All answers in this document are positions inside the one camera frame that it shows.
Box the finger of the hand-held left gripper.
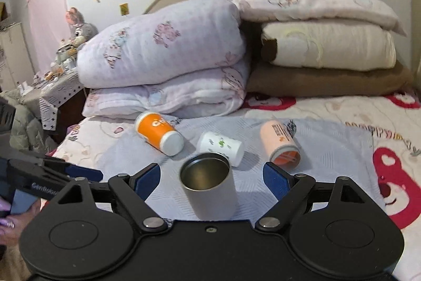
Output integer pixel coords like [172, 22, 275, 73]
[43, 156, 104, 183]

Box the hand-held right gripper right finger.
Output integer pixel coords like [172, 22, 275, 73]
[255, 162, 375, 234]

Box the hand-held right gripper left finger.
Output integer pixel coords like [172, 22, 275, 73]
[49, 163, 169, 233]

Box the grey metal cup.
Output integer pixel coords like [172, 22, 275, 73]
[179, 152, 238, 221]

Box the person's left hand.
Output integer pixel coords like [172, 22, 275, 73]
[0, 196, 42, 249]

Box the peach bottle orange cap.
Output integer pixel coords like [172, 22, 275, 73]
[260, 120, 301, 169]

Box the orange bottle white cap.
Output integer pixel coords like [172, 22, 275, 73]
[134, 111, 185, 156]

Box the green padded jacket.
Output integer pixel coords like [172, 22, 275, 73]
[0, 92, 59, 154]

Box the light blue cloth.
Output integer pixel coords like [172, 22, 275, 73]
[95, 116, 386, 223]

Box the small white patterned bottle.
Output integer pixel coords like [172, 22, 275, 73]
[197, 131, 244, 167]

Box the flat lilac folded quilt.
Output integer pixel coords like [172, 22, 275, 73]
[82, 57, 252, 120]

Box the side table with patterned cloth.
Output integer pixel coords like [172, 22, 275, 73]
[39, 70, 89, 138]

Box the beige clothing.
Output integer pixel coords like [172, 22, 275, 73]
[0, 246, 33, 281]

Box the brown folded blanket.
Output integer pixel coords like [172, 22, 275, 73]
[247, 60, 415, 98]

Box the cluster of small household items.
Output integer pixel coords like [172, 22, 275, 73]
[44, 37, 80, 81]

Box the white cabinet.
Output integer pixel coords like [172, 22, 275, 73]
[0, 22, 35, 92]

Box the large lilac folded quilt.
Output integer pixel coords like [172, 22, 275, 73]
[76, 0, 247, 89]

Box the grey plush toy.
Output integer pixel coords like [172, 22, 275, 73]
[66, 7, 99, 48]

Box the cream pillow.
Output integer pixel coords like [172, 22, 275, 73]
[261, 21, 397, 72]

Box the pink curtain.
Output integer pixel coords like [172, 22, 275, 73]
[27, 0, 70, 75]

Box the pink floral pillow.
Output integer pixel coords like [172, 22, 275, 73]
[232, 0, 408, 37]

